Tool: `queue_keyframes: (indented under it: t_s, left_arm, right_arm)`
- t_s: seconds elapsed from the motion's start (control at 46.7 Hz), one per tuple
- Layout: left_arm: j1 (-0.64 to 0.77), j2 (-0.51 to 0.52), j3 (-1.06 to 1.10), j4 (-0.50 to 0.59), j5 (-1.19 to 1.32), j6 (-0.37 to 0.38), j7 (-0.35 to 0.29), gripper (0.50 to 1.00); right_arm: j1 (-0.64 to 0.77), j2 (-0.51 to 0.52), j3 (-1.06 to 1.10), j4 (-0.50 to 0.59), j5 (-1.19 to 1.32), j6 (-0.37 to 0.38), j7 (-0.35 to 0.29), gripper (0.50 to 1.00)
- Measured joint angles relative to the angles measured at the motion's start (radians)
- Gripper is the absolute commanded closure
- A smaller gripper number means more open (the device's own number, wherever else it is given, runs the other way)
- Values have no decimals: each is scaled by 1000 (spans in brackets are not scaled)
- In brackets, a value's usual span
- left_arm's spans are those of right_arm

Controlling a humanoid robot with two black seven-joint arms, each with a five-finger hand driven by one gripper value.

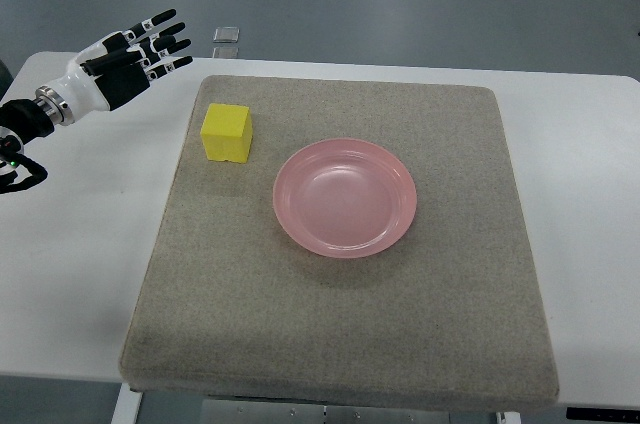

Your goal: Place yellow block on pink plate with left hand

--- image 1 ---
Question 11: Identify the clear floor socket cover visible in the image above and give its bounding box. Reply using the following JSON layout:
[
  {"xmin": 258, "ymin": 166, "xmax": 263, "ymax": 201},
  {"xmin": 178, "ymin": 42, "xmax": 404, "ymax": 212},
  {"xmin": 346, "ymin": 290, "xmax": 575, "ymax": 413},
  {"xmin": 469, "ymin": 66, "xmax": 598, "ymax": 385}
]
[{"xmin": 213, "ymin": 26, "xmax": 240, "ymax": 43}]

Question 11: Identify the metal table crossbar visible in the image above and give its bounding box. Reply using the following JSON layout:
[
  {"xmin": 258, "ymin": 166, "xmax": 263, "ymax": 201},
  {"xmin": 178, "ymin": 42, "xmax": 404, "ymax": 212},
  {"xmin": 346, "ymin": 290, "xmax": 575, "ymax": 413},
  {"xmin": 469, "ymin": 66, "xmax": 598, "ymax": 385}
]
[{"xmin": 199, "ymin": 399, "xmax": 513, "ymax": 424}]

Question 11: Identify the white table leg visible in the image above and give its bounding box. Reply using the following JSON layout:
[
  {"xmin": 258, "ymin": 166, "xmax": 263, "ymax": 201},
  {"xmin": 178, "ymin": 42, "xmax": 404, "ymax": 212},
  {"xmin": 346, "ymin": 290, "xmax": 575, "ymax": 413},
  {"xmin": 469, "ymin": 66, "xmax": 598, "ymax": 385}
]
[{"xmin": 110, "ymin": 384, "xmax": 143, "ymax": 424}]

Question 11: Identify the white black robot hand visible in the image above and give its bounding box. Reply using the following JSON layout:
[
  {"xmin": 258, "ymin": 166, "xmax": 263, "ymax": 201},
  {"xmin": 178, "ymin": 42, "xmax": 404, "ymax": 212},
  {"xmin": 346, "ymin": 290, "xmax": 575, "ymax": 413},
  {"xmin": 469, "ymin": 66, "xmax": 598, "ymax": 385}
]
[{"xmin": 35, "ymin": 9, "xmax": 193, "ymax": 126}]

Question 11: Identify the pink plate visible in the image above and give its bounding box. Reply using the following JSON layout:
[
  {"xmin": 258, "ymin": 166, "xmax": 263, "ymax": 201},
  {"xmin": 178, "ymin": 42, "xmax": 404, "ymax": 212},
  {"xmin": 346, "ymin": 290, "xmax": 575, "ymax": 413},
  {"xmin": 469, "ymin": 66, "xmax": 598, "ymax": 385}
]
[{"xmin": 272, "ymin": 138, "xmax": 417, "ymax": 259}]

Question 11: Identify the beige felt mat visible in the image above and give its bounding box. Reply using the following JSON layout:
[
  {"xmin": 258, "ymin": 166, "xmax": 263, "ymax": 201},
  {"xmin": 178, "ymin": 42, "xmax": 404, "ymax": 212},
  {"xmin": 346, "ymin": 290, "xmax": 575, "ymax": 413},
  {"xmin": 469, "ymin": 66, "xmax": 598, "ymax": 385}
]
[{"xmin": 119, "ymin": 76, "xmax": 559, "ymax": 412}]

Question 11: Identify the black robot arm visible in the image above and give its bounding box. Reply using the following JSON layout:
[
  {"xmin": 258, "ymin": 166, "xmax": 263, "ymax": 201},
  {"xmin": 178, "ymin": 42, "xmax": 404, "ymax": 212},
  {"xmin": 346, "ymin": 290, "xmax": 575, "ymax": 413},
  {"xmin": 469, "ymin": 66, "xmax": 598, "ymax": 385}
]
[{"xmin": 1, "ymin": 99, "xmax": 54, "ymax": 194}]

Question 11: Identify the yellow foam block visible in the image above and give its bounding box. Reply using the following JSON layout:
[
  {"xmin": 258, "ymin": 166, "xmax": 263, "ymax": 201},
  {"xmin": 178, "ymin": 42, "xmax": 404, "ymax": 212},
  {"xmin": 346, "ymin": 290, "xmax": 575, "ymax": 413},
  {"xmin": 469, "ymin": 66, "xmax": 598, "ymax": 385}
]
[{"xmin": 200, "ymin": 103, "xmax": 253, "ymax": 164}]

